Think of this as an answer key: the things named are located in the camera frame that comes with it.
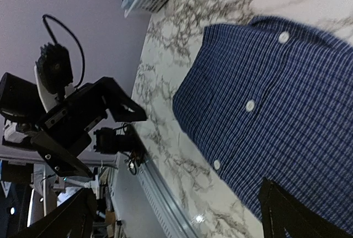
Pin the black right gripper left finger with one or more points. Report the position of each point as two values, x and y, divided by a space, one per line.
73 218

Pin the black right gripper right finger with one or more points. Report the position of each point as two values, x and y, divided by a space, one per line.
284 216

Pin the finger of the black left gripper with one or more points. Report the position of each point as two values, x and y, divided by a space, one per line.
60 160
120 105

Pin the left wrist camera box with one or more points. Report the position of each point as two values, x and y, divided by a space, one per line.
53 75

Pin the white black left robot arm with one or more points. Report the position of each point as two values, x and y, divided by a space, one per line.
20 103

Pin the blue checked shirt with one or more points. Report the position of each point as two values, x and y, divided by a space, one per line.
273 99

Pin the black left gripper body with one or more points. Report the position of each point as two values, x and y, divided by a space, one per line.
70 122

